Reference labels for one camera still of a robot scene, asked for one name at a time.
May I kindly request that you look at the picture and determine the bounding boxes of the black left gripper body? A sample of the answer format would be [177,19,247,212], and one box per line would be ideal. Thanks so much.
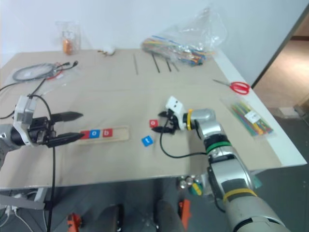
[27,116,58,147]

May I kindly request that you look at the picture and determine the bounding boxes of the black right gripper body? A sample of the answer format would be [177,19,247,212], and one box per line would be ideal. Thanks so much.
[166,109,180,134]

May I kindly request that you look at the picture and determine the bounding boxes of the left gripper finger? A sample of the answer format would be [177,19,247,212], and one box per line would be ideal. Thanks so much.
[46,132,85,148]
[50,111,84,123]

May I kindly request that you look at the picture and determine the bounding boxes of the blue tile letter t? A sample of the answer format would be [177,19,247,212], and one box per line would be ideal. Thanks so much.
[140,135,154,147]

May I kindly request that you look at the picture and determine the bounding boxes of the wooden letter tray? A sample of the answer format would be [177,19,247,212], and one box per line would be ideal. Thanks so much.
[78,125,130,146]

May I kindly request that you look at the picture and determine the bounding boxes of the yellow wrist band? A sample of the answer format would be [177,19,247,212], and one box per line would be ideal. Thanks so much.
[185,108,194,131]

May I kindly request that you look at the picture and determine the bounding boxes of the long thick black rod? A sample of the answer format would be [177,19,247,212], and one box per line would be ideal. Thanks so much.
[152,54,161,73]

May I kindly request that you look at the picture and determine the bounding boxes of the large bag of coloured sticks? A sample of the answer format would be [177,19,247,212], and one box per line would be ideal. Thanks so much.
[140,8,228,68]

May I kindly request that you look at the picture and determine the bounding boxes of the yellow green tape roll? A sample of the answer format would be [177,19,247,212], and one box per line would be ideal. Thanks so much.
[189,182,203,196]

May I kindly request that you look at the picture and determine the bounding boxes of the clear bag with orange parts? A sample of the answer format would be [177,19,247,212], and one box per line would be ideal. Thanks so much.
[56,21,82,55]

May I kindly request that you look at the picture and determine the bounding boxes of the small white connector bundle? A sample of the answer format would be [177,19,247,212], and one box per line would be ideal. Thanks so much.
[97,46,117,57]

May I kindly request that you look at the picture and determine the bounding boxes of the small pack of coloured sticks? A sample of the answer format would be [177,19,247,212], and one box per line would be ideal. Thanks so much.
[226,101,274,138]

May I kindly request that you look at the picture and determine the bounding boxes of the orange tool under table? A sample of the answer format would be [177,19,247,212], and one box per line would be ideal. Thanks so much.
[178,199,193,231]
[67,212,83,232]

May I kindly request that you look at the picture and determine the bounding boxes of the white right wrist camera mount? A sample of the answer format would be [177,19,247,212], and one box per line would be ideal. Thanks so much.
[165,96,186,131]

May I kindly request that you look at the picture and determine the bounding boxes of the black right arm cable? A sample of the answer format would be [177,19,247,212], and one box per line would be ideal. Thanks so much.
[159,130,209,160]

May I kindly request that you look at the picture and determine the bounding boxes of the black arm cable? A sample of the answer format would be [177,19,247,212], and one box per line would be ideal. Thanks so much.
[159,130,209,160]
[26,94,58,232]

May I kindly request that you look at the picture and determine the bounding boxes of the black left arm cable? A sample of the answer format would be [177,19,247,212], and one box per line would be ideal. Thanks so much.
[26,94,58,232]

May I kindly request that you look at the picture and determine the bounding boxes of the loose black cable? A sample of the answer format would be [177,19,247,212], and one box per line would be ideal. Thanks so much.
[0,78,47,119]

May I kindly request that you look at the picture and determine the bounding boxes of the coiled grey cable in bag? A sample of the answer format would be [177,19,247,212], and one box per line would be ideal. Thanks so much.
[13,60,78,82]

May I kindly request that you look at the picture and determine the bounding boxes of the grey table frame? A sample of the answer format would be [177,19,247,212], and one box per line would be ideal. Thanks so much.
[0,187,48,211]

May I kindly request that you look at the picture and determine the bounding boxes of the red handled scissors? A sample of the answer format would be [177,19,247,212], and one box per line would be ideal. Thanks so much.
[212,79,251,95]

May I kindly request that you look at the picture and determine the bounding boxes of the white floor cable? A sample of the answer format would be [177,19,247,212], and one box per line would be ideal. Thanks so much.
[0,204,26,232]

